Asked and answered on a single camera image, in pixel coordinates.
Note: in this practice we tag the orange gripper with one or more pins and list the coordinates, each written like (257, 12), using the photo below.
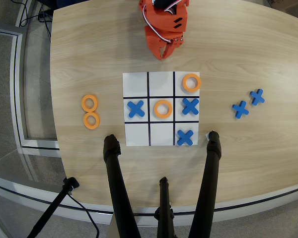
(155, 42)

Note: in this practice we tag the white tic-tac-toe grid sheet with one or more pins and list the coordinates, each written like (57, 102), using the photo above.
(136, 84)

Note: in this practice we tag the blue foam cross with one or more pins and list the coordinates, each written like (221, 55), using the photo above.
(185, 137)
(190, 106)
(257, 97)
(136, 109)
(241, 109)

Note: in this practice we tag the small white tape piece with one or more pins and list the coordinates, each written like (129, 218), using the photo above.
(206, 136)

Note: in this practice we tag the short black tripod leg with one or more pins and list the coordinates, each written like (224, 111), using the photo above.
(164, 198)

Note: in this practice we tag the thin black stand pole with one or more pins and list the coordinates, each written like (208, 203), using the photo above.
(52, 208)

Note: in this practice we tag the grey metal floor frame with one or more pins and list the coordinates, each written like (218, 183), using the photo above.
(16, 86)

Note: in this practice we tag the black camera tripod legs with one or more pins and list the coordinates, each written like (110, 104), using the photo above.
(238, 207)

